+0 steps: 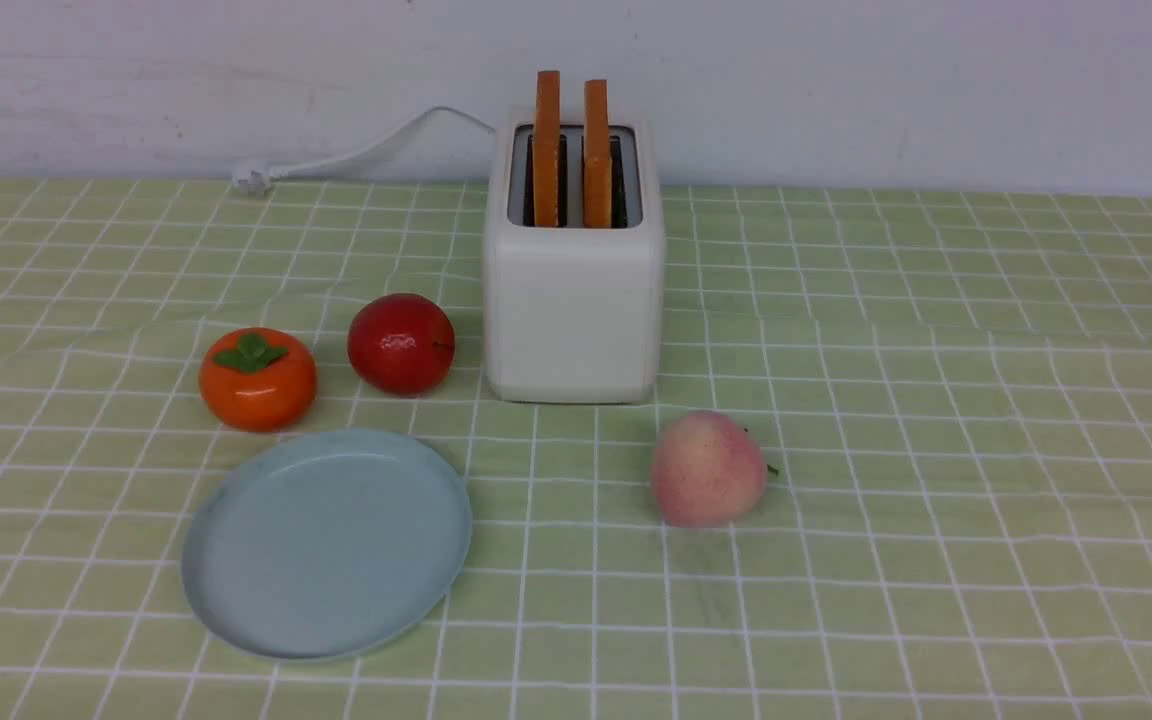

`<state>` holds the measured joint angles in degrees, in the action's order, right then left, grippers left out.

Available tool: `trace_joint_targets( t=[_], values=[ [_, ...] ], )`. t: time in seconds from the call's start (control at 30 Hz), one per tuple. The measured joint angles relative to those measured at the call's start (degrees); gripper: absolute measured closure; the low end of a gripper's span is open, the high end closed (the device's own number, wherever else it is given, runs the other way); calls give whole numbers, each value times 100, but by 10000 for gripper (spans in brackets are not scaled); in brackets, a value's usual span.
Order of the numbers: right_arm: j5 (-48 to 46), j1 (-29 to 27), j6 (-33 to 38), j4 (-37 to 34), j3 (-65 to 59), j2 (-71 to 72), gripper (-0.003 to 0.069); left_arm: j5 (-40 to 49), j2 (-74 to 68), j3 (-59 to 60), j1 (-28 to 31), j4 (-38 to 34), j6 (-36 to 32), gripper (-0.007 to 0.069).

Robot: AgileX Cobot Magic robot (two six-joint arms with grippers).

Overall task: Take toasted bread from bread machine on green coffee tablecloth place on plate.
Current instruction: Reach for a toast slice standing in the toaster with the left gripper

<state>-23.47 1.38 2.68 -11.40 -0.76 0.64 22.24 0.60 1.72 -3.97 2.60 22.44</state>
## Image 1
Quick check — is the pink peach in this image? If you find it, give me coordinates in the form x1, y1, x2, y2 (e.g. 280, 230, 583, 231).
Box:
652, 410, 781, 528

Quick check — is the orange toast slice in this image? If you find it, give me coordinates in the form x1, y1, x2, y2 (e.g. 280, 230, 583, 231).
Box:
531, 70, 561, 228
582, 78, 613, 229

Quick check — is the white toaster power cord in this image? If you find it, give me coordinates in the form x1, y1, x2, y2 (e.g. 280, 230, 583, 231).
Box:
232, 105, 497, 195

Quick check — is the orange persimmon with green leaf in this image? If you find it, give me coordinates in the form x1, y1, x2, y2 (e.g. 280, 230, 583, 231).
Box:
198, 327, 317, 433

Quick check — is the light blue round plate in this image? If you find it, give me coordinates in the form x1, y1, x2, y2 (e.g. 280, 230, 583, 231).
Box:
180, 429, 473, 662

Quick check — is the green checkered tablecloth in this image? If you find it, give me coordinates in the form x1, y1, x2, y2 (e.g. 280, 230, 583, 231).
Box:
0, 179, 1152, 719

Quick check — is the red apple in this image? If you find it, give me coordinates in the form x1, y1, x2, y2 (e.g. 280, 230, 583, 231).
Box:
346, 293, 456, 396

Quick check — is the white two-slot toaster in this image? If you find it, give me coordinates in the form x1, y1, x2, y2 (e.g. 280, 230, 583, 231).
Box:
482, 105, 666, 404

